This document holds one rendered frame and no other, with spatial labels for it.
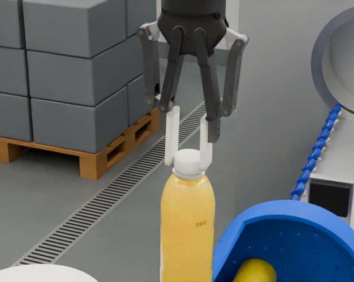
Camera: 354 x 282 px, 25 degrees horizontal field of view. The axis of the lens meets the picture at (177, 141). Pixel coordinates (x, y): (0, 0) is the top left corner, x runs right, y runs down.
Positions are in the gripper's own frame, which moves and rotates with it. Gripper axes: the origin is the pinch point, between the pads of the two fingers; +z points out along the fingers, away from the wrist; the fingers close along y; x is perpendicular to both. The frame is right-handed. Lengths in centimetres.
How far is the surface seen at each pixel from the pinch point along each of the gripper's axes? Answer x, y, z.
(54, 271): -31, 36, 46
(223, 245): -24.4, 1.1, 28.9
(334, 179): -80, -10, 40
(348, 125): -153, -4, 55
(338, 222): -35.3, -15.9, 26.8
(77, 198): -243, 134, 150
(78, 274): -32, 31, 46
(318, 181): -79, -6, 41
